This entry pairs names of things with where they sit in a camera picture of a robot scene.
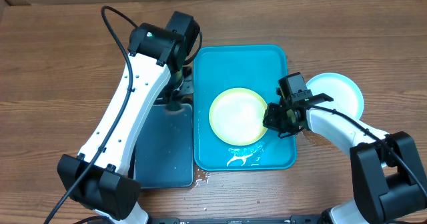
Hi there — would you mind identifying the yellow plate with blue stain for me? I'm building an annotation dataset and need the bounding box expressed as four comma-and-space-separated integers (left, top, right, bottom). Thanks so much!
209, 87, 267, 147

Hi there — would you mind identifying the light blue plate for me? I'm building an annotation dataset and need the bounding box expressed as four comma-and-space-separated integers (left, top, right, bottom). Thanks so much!
306, 73, 364, 119

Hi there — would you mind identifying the orange green sponge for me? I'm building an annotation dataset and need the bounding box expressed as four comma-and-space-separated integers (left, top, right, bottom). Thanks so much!
165, 101, 183, 113

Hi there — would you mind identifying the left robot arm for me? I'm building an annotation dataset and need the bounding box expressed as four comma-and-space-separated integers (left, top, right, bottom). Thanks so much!
45, 11, 203, 223

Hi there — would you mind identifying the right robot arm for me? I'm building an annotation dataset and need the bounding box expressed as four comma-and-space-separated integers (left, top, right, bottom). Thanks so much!
263, 93, 426, 223

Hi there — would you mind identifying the teal plastic tray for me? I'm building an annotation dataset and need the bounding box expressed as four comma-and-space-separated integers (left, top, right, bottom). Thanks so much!
193, 45, 297, 171

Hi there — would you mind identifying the black water tray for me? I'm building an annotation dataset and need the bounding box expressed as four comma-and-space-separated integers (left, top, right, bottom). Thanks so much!
132, 103, 194, 189

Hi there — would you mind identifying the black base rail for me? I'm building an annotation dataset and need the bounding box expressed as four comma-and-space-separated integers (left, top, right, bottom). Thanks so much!
147, 215, 331, 224

